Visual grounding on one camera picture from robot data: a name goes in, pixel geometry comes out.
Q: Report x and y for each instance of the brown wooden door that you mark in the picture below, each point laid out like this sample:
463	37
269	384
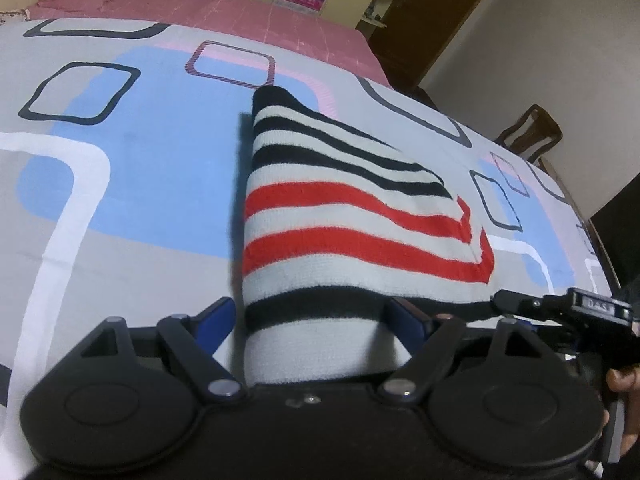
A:
435	15

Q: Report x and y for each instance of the pink bed sheet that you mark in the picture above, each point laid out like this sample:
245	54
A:
225	17

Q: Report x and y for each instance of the person's right hand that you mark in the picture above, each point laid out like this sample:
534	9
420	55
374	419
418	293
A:
631	385

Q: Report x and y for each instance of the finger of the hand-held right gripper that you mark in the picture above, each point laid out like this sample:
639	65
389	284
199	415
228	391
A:
520	305

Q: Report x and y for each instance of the wooden chair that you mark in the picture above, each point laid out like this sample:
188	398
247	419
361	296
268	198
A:
530	132

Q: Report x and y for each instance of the cream wall shelf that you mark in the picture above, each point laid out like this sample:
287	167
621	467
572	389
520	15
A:
385	0

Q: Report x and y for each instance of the grey blue printed blanket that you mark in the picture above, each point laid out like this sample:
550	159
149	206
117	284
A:
150	185

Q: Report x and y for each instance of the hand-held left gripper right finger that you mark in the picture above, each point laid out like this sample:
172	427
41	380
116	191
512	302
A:
406	317

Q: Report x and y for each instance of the black white red striped sweater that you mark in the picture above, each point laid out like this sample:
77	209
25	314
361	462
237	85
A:
325	260

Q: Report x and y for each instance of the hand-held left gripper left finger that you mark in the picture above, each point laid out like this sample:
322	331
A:
216	317

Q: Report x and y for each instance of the black panel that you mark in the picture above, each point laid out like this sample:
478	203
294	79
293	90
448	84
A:
620	240

